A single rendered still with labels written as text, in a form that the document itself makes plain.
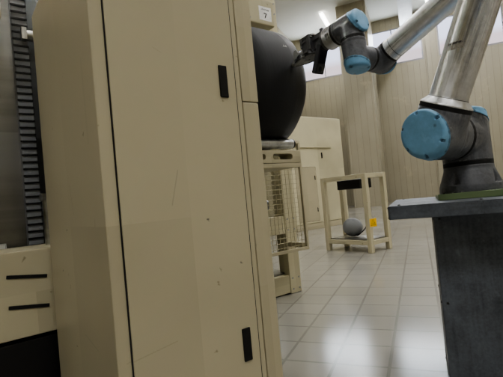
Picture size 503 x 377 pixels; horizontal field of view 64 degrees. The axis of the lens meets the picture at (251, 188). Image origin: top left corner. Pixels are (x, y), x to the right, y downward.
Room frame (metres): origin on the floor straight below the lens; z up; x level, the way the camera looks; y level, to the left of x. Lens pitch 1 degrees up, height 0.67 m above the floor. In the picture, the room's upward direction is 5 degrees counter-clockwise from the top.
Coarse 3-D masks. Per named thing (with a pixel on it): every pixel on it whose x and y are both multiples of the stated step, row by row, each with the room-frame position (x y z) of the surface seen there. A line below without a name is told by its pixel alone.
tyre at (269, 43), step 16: (256, 32) 1.72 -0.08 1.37; (272, 32) 1.82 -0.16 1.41; (256, 48) 1.67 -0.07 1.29; (272, 48) 1.70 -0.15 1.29; (288, 48) 1.76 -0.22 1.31; (256, 64) 1.66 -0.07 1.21; (272, 64) 1.67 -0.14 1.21; (288, 64) 1.72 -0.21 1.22; (256, 80) 1.66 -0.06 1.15; (272, 80) 1.66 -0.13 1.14; (288, 80) 1.71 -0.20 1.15; (304, 80) 1.78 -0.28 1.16; (272, 96) 1.68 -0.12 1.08; (288, 96) 1.73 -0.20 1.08; (304, 96) 1.79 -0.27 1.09; (272, 112) 1.71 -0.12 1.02; (288, 112) 1.77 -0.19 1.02; (272, 128) 1.77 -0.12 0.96; (288, 128) 1.83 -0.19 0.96
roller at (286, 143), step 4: (264, 140) 1.78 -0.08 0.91; (268, 140) 1.80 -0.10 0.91; (272, 140) 1.81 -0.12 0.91; (276, 140) 1.83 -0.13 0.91; (280, 140) 1.84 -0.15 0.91; (284, 140) 1.86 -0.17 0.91; (288, 140) 1.87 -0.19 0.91; (292, 140) 1.89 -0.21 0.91; (264, 144) 1.78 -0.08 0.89; (268, 144) 1.79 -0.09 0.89; (272, 144) 1.81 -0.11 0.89; (276, 144) 1.82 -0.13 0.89; (280, 144) 1.84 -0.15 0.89; (284, 144) 1.85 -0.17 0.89; (288, 144) 1.87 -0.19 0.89; (292, 144) 1.88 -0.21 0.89; (264, 148) 1.80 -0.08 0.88; (268, 148) 1.81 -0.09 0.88; (272, 148) 1.83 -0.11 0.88; (276, 148) 1.84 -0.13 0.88; (280, 148) 1.86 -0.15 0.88; (284, 148) 1.88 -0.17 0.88; (288, 148) 1.89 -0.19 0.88; (292, 148) 1.91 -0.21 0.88
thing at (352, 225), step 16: (352, 176) 4.10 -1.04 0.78; (368, 176) 4.02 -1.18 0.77; (384, 176) 4.18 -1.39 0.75; (368, 192) 4.00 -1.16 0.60; (384, 192) 4.16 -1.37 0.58; (368, 208) 3.98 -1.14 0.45; (384, 208) 4.18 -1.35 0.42; (352, 224) 4.27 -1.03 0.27; (368, 224) 3.99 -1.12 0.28; (384, 224) 4.19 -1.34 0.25; (336, 240) 4.33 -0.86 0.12; (352, 240) 4.17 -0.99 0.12; (368, 240) 4.00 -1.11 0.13; (384, 240) 4.11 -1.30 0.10
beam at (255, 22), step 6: (252, 0) 2.22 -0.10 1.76; (258, 0) 2.25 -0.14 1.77; (264, 0) 2.28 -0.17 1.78; (252, 6) 2.22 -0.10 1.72; (264, 6) 2.27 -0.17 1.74; (270, 6) 2.30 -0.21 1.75; (252, 12) 2.22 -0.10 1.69; (258, 12) 2.24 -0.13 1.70; (252, 18) 2.21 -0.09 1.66; (258, 18) 2.24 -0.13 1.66; (252, 24) 2.24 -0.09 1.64; (258, 24) 2.25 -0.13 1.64; (264, 24) 2.27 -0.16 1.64; (270, 24) 2.29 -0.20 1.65
